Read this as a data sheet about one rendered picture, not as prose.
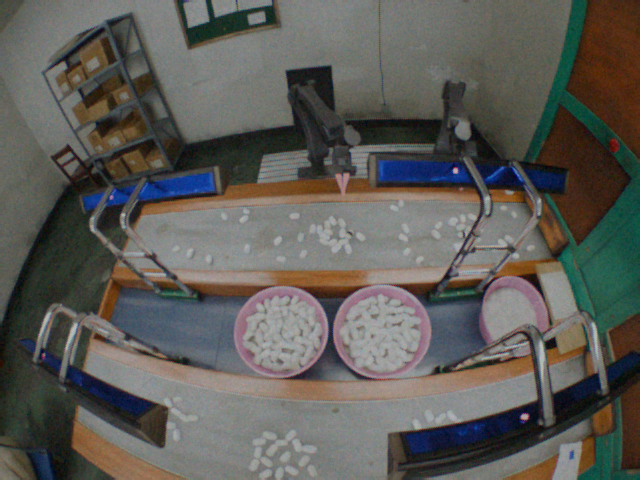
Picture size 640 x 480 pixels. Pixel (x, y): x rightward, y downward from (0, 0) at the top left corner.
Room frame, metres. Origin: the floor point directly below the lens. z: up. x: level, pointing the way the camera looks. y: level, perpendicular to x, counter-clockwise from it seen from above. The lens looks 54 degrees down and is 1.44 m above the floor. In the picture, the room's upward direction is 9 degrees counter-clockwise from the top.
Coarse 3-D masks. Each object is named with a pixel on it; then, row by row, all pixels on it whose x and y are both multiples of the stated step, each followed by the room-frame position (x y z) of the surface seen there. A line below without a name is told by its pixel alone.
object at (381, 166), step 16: (368, 160) 0.46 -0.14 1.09; (384, 160) 0.44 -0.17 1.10; (400, 160) 0.43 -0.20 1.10; (416, 160) 0.43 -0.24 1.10; (432, 160) 0.42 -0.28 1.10; (448, 160) 0.42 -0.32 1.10; (480, 160) 0.40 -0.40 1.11; (496, 160) 0.40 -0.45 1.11; (368, 176) 0.44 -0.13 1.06; (384, 176) 0.42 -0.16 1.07; (400, 176) 0.41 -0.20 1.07; (416, 176) 0.41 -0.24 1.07; (432, 176) 0.40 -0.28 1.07; (448, 176) 0.40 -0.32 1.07; (464, 176) 0.39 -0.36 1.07; (496, 176) 0.38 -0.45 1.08; (512, 176) 0.37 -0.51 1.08; (528, 176) 0.37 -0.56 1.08; (544, 176) 0.36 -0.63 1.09; (560, 176) 0.35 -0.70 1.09; (544, 192) 0.34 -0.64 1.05; (560, 192) 0.32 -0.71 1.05
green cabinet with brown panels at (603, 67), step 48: (576, 0) 0.67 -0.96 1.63; (624, 0) 0.47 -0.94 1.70; (576, 48) 0.63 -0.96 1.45; (624, 48) 0.43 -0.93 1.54; (576, 96) 0.57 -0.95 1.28; (624, 96) 0.38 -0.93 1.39; (576, 144) 0.48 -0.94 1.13; (624, 144) 0.30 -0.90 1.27; (576, 192) 0.37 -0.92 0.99; (624, 192) 0.21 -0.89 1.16; (576, 240) 0.24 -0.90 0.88; (624, 240) 0.11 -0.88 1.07; (624, 288) -0.01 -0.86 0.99; (624, 336) -0.14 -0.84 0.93; (624, 432) -0.45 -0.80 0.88
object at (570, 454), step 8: (568, 448) -0.40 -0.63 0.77; (576, 448) -0.42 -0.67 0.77; (560, 456) -0.40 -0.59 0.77; (568, 456) -0.42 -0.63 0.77; (576, 456) -0.45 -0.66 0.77; (560, 464) -0.43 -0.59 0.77; (568, 464) -0.45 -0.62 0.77; (576, 464) -0.48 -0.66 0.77; (560, 472) -0.46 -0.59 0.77; (568, 472) -0.48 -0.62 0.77; (576, 472) -0.51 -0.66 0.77
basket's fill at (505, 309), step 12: (504, 288) 0.21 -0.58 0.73; (492, 300) 0.18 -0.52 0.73; (504, 300) 0.17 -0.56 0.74; (516, 300) 0.16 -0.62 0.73; (528, 300) 0.14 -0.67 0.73; (492, 312) 0.15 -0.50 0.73; (504, 312) 0.13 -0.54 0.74; (516, 312) 0.12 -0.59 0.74; (528, 312) 0.10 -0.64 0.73; (492, 324) 0.11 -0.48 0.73; (504, 324) 0.09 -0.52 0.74; (516, 324) 0.08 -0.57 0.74
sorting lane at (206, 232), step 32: (160, 224) 0.73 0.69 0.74; (192, 224) 0.69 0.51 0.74; (224, 224) 0.66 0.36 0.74; (256, 224) 0.63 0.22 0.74; (288, 224) 0.61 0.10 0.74; (320, 224) 0.58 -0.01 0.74; (352, 224) 0.56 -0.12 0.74; (384, 224) 0.54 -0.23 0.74; (416, 224) 0.52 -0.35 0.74; (448, 224) 0.50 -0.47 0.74; (512, 224) 0.45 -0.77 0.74; (160, 256) 0.55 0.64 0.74; (192, 256) 0.53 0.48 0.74; (224, 256) 0.51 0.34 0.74; (256, 256) 0.49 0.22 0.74; (288, 256) 0.47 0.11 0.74; (320, 256) 0.45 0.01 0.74; (352, 256) 0.43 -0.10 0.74; (384, 256) 0.41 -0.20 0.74; (416, 256) 0.39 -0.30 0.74; (448, 256) 0.37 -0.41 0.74; (480, 256) 0.34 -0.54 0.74; (544, 256) 0.28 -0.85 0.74
